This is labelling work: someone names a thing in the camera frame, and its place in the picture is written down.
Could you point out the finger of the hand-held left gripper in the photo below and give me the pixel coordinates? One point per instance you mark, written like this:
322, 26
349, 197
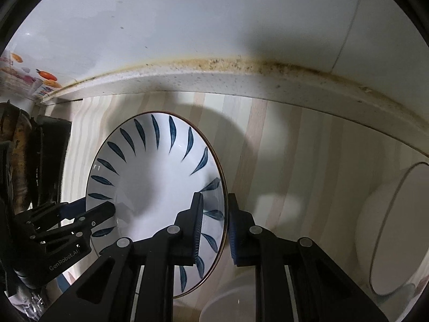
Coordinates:
72, 208
100, 213

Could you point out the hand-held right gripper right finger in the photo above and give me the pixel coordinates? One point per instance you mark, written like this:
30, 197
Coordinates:
233, 238

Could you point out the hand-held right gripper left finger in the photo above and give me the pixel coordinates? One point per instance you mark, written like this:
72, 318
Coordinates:
197, 229

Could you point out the blue leaf pattern plate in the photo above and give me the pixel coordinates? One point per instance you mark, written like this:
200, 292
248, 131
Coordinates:
150, 174

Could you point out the white bowl dark rim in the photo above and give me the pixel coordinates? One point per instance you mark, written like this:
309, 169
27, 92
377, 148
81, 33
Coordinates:
378, 228

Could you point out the black gas stove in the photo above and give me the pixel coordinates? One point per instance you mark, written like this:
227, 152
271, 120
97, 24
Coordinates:
50, 147

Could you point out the striped beige pink cloth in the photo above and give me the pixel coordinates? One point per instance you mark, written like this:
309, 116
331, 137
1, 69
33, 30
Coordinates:
285, 161

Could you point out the colourful wall sticker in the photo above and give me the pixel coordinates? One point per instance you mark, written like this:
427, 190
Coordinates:
20, 73

